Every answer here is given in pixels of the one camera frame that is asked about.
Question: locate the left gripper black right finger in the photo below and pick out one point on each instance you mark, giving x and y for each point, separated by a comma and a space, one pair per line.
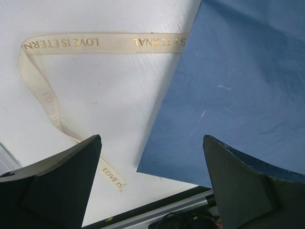
253, 194

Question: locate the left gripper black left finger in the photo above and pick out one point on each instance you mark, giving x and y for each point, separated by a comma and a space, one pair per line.
52, 193

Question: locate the blue wrapping paper sheet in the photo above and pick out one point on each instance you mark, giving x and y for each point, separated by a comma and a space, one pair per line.
241, 79

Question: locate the cream printed ribbon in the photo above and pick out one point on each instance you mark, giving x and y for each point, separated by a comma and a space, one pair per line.
106, 84

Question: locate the left aluminium frame post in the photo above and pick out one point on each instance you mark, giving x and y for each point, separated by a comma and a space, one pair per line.
8, 162

